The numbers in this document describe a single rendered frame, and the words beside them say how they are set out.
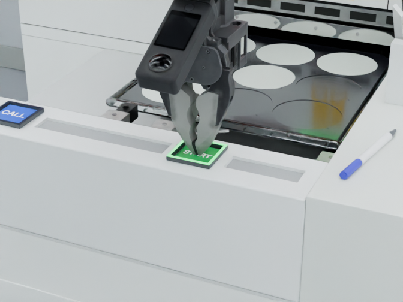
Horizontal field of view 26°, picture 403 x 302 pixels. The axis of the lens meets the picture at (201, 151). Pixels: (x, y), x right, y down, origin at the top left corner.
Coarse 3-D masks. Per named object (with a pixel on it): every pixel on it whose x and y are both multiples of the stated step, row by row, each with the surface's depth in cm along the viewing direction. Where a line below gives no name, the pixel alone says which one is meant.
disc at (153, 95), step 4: (196, 84) 138; (200, 84) 138; (196, 88) 136; (200, 88) 136; (144, 92) 135; (148, 92) 135; (152, 92) 135; (156, 92) 135; (196, 92) 135; (200, 92) 135; (148, 96) 134; (152, 96) 134; (156, 96) 134; (160, 96) 134; (152, 100) 132; (156, 100) 132; (160, 100) 132
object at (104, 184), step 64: (0, 128) 110; (64, 128) 111; (128, 128) 110; (0, 192) 113; (64, 192) 109; (128, 192) 104; (192, 192) 101; (256, 192) 97; (128, 256) 109; (192, 256) 105; (256, 256) 101
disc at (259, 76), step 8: (240, 72) 142; (248, 72) 142; (256, 72) 142; (264, 72) 142; (272, 72) 142; (280, 72) 142; (288, 72) 142; (240, 80) 139; (248, 80) 139; (256, 80) 139; (264, 80) 139; (272, 80) 139; (280, 80) 139; (288, 80) 139; (264, 88) 136; (272, 88) 136
